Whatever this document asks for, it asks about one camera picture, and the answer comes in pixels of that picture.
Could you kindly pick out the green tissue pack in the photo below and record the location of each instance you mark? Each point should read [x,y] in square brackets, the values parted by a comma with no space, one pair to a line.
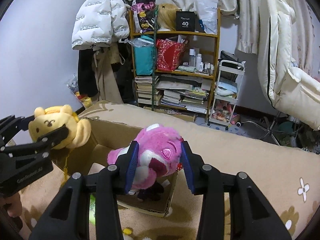
[92,209]

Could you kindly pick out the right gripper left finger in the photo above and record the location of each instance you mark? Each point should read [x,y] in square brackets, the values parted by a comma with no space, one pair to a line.
[67,216]

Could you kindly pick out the stack of books left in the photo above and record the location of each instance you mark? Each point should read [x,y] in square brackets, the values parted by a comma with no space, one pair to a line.
[147,91]

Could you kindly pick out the yellow bear plush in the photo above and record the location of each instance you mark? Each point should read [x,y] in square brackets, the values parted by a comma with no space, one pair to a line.
[52,118]

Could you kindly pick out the black box marked 40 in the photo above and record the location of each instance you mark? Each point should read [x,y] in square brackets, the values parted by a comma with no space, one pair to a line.
[185,21]

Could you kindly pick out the person's left hand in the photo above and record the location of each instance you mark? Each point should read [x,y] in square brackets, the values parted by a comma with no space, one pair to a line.
[13,205]

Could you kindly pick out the white puffer jacket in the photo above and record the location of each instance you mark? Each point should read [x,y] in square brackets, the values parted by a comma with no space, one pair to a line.
[99,23]

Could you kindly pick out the red patterned bag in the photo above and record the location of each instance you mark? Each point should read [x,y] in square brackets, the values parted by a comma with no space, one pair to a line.
[169,54]

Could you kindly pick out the wooden bookshelf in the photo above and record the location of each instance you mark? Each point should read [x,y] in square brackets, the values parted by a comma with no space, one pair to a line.
[214,53]

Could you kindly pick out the teal bag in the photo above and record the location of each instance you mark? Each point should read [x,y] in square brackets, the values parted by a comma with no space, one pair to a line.
[144,55]

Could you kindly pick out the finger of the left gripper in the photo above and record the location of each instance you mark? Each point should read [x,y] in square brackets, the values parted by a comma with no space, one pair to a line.
[54,137]
[11,125]

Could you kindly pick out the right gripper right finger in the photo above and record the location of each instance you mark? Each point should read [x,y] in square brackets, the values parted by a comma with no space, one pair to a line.
[252,215]

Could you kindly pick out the open cardboard box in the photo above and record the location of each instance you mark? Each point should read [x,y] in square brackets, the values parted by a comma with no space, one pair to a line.
[120,164]

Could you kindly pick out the yellow pompom ball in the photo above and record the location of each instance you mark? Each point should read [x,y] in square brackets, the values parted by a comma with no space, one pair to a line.
[127,231]

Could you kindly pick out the cosmetic bottles group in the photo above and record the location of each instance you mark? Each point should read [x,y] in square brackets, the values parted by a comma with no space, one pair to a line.
[196,65]

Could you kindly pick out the white rolling cart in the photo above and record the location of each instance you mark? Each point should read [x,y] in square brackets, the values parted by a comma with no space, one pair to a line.
[226,92]

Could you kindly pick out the white plastic bag on shelf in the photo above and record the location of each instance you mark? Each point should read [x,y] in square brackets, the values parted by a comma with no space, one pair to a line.
[207,14]

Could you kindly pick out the black hanging garment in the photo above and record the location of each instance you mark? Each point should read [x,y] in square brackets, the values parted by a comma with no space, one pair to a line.
[86,76]

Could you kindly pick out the blonde wig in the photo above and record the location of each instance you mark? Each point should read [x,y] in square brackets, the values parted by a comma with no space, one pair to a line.
[167,16]

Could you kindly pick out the pile of books and papers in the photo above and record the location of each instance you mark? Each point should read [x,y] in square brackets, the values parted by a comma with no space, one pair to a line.
[189,93]

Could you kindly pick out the colourful cartoon bag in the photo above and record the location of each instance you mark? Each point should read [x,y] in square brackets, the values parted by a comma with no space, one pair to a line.
[144,15]

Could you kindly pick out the pink bear plush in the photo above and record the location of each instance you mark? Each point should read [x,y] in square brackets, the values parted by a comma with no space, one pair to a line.
[158,155]

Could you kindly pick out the beige trench coat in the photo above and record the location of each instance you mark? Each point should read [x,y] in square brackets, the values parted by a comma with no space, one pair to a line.
[104,75]

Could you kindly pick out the cream recliner chair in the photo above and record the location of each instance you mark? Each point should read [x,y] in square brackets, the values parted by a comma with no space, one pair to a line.
[288,88]

